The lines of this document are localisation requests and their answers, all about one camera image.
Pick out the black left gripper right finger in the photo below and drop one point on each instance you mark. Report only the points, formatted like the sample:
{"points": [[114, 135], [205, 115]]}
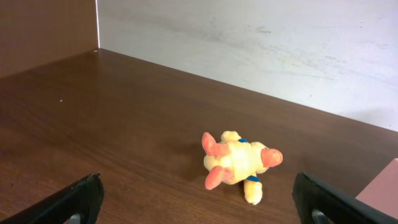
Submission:
{"points": [[317, 201]]}

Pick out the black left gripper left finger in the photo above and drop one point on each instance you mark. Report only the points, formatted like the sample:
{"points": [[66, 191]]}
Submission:
{"points": [[83, 197]]}

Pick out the pink cardboard box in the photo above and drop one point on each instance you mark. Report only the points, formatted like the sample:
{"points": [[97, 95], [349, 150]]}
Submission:
{"points": [[382, 192]]}

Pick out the yellow plush duck toy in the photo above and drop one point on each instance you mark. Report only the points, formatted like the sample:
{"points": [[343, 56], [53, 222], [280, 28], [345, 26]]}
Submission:
{"points": [[234, 160]]}

